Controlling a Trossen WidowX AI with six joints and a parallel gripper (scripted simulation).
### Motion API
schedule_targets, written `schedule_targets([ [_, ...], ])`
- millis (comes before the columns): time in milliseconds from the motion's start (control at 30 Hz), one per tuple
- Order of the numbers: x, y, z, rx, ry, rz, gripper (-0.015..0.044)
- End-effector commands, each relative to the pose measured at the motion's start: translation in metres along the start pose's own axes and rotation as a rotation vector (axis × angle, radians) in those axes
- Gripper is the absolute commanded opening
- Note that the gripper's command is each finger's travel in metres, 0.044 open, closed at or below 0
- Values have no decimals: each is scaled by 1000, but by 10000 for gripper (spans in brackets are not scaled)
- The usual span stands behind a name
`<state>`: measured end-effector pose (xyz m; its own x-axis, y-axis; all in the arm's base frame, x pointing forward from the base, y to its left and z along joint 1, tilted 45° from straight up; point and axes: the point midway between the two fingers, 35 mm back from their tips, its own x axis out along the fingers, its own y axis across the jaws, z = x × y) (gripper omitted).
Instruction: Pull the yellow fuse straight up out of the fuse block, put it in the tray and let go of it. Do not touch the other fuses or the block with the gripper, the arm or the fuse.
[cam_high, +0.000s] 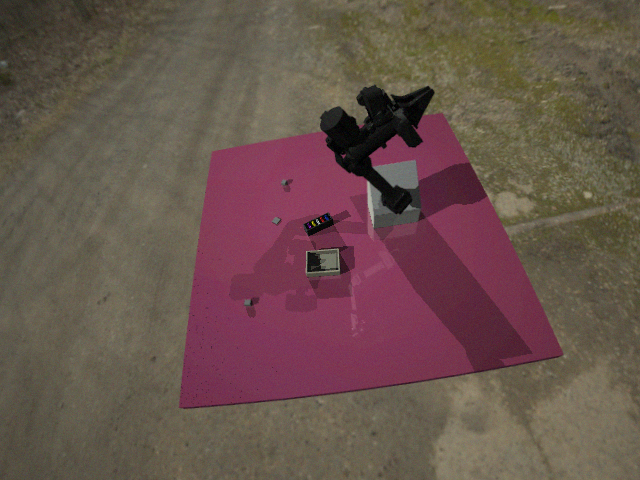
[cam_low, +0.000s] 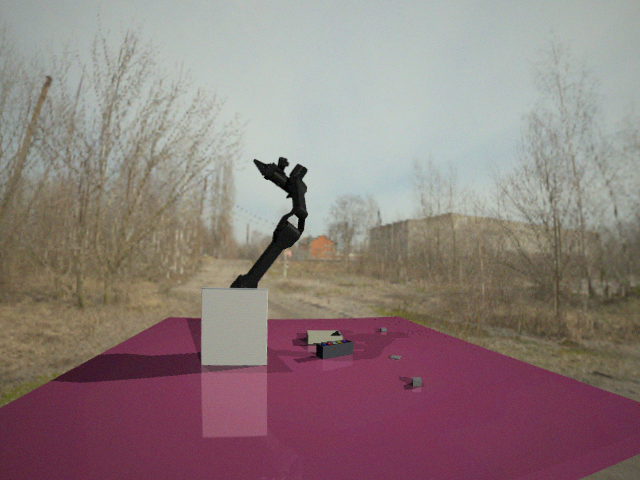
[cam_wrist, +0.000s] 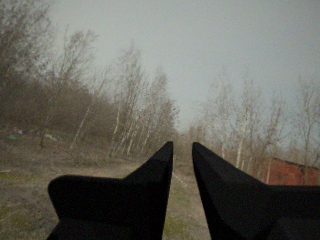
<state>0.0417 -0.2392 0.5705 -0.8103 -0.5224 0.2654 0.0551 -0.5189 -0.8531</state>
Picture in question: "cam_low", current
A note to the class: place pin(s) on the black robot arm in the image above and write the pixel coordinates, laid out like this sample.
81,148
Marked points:
285,234

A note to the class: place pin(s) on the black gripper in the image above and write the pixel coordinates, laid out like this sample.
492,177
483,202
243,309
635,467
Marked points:
270,172

